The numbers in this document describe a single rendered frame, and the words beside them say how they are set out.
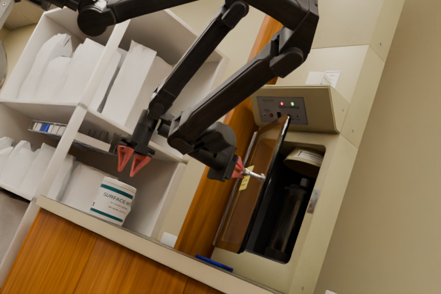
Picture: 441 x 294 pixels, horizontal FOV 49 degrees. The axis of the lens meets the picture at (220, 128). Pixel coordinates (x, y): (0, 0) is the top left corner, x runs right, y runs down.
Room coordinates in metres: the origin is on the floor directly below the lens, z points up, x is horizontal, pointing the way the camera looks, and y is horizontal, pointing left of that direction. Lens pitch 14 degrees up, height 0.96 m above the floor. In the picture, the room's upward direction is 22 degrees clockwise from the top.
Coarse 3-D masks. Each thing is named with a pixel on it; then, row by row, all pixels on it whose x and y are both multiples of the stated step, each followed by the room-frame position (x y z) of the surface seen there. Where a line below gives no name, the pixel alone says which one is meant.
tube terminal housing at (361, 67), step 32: (320, 64) 1.43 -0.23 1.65; (352, 64) 1.33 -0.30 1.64; (384, 64) 1.38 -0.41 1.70; (352, 96) 1.31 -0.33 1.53; (352, 128) 1.34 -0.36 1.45; (352, 160) 1.37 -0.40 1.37; (320, 192) 1.31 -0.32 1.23; (320, 224) 1.34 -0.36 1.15; (224, 256) 1.51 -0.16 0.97; (256, 256) 1.42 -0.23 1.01; (320, 256) 1.37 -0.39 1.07; (288, 288) 1.31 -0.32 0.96
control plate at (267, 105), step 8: (256, 96) 1.47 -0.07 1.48; (264, 96) 1.44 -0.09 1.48; (272, 96) 1.41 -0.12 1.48; (264, 104) 1.45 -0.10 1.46; (272, 104) 1.43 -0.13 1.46; (280, 104) 1.40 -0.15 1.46; (288, 104) 1.38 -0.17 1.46; (296, 104) 1.36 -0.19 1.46; (264, 112) 1.47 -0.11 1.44; (272, 112) 1.45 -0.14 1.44; (288, 112) 1.39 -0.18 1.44; (296, 112) 1.37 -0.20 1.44; (304, 112) 1.35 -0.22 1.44; (264, 120) 1.49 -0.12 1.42; (272, 120) 1.46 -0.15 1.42; (296, 120) 1.39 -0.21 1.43; (304, 120) 1.36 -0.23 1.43
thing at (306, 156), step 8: (296, 152) 1.44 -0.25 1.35; (304, 152) 1.42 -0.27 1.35; (312, 152) 1.41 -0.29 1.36; (320, 152) 1.41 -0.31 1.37; (288, 160) 1.51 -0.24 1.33; (296, 160) 1.42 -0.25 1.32; (304, 160) 1.40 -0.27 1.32; (312, 160) 1.40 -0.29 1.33; (320, 160) 1.40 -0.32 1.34; (296, 168) 1.55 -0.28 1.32; (304, 168) 1.55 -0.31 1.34; (312, 168) 1.55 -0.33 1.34; (312, 176) 1.55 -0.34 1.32
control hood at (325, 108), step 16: (288, 96) 1.36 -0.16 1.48; (304, 96) 1.32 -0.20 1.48; (320, 96) 1.27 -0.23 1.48; (336, 96) 1.26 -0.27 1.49; (256, 112) 1.50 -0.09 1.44; (320, 112) 1.30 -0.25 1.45; (336, 112) 1.28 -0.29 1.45; (288, 128) 1.44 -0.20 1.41; (304, 128) 1.38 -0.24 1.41; (320, 128) 1.33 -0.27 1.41; (336, 128) 1.29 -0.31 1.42
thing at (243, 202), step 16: (272, 128) 1.34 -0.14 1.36; (256, 144) 1.47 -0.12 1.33; (272, 144) 1.28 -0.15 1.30; (256, 160) 1.40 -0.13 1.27; (272, 160) 1.24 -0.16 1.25; (240, 192) 1.44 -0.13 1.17; (256, 192) 1.27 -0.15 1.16; (240, 208) 1.38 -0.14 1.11; (256, 208) 1.24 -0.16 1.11; (224, 224) 1.49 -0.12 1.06; (240, 224) 1.31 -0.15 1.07; (224, 240) 1.42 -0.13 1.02; (240, 240) 1.26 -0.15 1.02
